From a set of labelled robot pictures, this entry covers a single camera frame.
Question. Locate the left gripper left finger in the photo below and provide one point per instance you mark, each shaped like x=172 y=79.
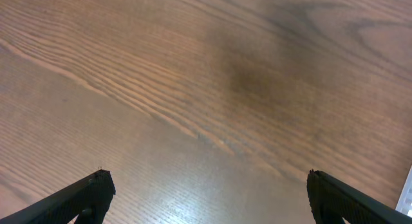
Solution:
x=85 y=201

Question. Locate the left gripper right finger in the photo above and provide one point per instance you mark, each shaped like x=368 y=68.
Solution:
x=333 y=201

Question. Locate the clear plastic basket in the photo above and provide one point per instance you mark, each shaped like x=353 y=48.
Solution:
x=405 y=200

